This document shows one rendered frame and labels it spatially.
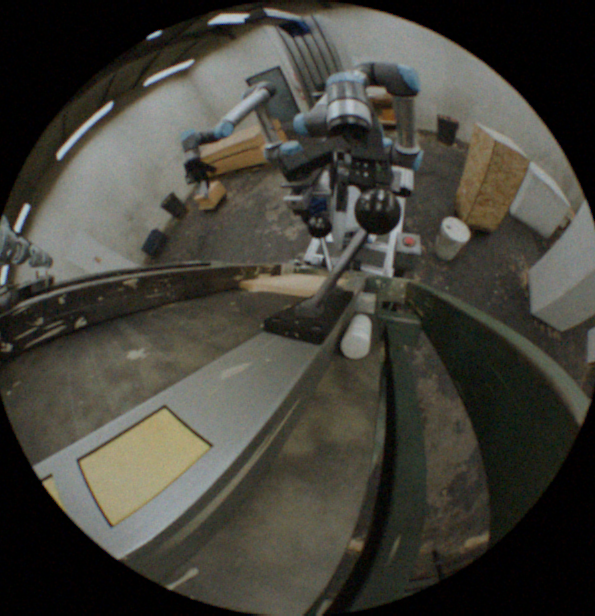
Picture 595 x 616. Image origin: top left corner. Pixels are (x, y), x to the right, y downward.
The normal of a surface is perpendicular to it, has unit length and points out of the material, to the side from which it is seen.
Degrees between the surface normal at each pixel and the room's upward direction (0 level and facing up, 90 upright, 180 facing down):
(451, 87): 90
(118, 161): 90
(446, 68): 90
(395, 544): 58
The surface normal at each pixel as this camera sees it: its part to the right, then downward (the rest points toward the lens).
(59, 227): 0.87, 0.29
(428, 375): -0.32, -0.31
